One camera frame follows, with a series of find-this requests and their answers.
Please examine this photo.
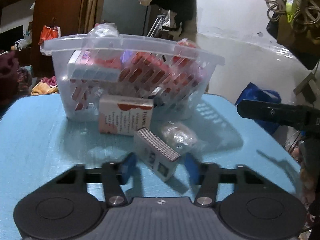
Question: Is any white grey striped box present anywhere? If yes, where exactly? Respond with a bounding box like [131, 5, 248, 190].
[133, 128, 181, 181]

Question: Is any clear wrapped bundle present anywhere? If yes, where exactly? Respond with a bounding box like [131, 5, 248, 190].
[160, 121, 202, 155]

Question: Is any white red printed box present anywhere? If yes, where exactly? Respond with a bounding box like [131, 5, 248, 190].
[98, 95, 153, 136]

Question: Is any blue shopping bag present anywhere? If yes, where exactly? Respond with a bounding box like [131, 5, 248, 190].
[235, 82, 281, 135]

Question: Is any white plastic laundry basket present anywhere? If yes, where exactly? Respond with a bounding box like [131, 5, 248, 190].
[44, 34, 225, 121]

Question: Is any maroon clothes pile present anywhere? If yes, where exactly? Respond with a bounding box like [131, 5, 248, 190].
[0, 51, 19, 105]

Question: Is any orange white hanging bag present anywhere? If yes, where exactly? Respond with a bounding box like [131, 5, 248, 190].
[39, 25, 61, 45]

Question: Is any grey door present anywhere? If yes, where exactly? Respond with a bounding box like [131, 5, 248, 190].
[101, 0, 150, 36]

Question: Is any dark red wooden wardrobe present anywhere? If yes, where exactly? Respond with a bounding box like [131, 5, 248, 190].
[0, 0, 89, 75]

